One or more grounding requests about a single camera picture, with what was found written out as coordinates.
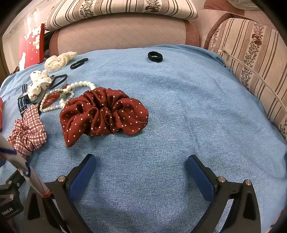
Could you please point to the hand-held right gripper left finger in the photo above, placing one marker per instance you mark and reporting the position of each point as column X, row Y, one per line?
column 81, row 179

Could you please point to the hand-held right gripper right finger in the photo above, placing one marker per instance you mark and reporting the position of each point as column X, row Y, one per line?
column 199, row 179

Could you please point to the red polka dot scrunchie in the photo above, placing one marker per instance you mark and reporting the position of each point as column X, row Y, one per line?
column 101, row 112

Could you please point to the red plaid scrunchie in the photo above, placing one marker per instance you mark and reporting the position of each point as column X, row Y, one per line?
column 27, row 132

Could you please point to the metal hair clip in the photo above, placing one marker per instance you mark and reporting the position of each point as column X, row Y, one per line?
column 40, row 97

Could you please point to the red box tray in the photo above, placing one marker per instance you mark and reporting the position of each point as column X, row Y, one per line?
column 1, row 112

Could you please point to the white cherry print scrunchie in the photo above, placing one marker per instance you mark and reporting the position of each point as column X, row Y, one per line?
column 39, row 84

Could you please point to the blue blanket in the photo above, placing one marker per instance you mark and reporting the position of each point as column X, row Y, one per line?
column 179, row 112

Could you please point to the cream scrunchie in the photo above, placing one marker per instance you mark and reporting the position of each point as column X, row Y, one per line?
column 58, row 60

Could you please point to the striped floral pillow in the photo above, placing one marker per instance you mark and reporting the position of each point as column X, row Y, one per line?
column 112, row 11
column 253, row 62

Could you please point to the red floral gift box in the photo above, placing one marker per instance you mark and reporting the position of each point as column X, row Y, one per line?
column 31, row 51

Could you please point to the pink quilted sofa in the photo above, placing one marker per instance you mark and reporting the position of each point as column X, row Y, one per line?
column 123, row 33

